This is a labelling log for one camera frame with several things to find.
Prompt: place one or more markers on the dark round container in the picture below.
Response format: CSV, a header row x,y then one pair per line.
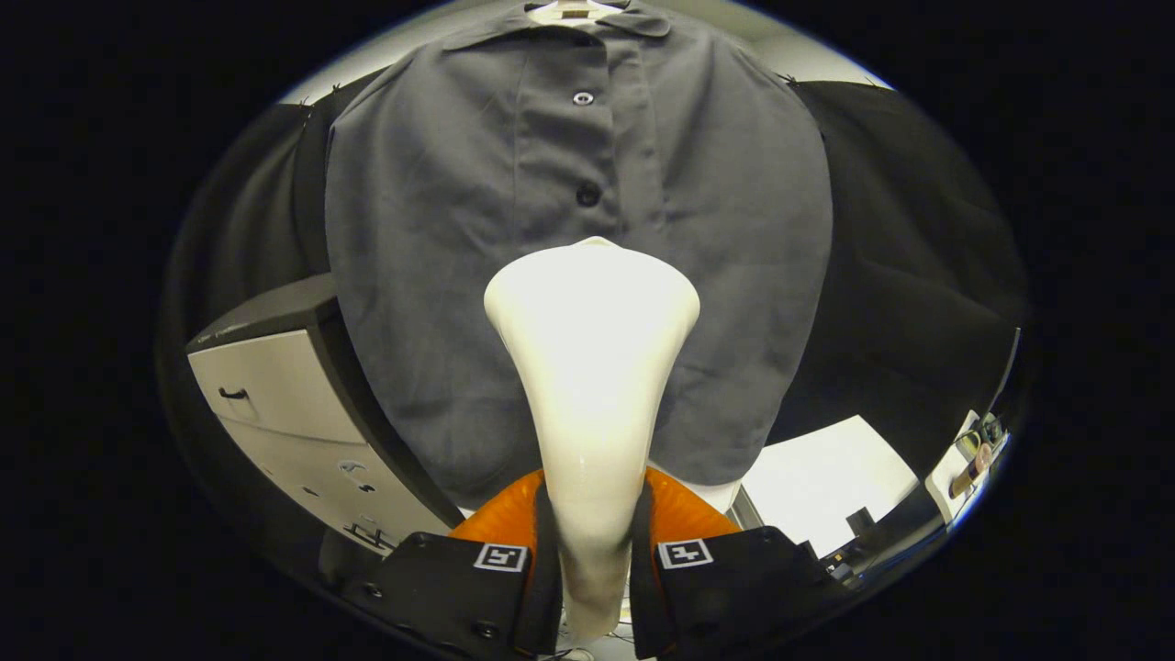
x,y
990,429

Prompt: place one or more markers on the grey drawer cabinet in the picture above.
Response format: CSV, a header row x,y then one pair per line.
x,y
275,404

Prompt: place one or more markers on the grey button-up shirt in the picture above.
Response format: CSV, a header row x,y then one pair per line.
x,y
441,275

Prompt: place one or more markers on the small black box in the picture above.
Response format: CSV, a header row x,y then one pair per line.
x,y
861,520

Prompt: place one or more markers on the brown drink bottle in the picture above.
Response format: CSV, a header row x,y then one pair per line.
x,y
971,470

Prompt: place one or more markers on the white mannequin torso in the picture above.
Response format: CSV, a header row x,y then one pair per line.
x,y
571,12

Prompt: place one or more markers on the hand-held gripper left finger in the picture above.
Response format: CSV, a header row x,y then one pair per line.
x,y
441,597

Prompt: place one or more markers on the white table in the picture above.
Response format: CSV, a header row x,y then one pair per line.
x,y
826,477

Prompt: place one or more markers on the white side desk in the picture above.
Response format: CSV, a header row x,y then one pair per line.
x,y
945,473

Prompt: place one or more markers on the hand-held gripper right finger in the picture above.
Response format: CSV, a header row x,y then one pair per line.
x,y
744,588

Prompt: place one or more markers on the white garment steamer head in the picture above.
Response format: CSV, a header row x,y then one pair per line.
x,y
592,367

